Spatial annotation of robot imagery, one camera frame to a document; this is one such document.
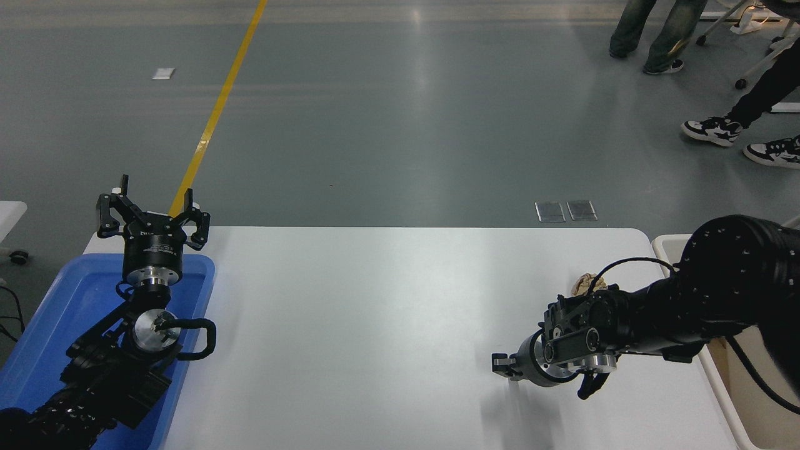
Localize white office chair base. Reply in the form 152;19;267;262
696;0;800;89

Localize person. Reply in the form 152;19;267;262
609;0;708;75
681;0;800;169

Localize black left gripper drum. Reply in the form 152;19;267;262
122;214;186;273

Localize blue plastic tray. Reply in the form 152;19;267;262
0;253;216;450

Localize black floor cables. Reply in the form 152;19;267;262
0;284;26;343

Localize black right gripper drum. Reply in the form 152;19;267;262
517;331;557;387

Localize tan paper ball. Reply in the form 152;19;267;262
572;272;607;296

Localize white side table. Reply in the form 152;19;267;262
0;201;28;246

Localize large pale bin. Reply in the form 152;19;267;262
652;233;800;450

